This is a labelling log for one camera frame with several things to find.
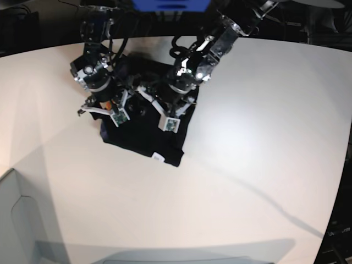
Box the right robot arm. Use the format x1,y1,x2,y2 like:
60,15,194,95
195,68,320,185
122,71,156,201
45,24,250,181
70,1,134,127

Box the black equipment at right edge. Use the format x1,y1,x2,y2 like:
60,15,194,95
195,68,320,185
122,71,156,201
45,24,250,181
321,153,352,264

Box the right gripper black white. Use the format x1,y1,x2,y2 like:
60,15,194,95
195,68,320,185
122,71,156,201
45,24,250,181
77,82,135,120

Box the black T-shirt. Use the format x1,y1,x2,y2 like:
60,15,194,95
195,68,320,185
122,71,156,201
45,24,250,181
92,56,189,167

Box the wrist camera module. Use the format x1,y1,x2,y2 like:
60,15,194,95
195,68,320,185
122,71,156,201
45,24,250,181
158,115,180,134
110,108,130,127

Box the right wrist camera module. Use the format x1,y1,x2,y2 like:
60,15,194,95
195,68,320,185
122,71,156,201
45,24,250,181
110,108,130,127

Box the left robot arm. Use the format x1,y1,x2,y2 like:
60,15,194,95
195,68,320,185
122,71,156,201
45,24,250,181
136,1,278,119

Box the blue box at top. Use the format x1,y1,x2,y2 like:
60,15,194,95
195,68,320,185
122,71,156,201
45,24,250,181
133,0,211,12

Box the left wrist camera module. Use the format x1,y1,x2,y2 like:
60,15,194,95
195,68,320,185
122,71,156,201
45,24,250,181
158,115,180,134

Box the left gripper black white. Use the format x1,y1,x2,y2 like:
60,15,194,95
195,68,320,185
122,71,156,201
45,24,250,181
136,82,198,124

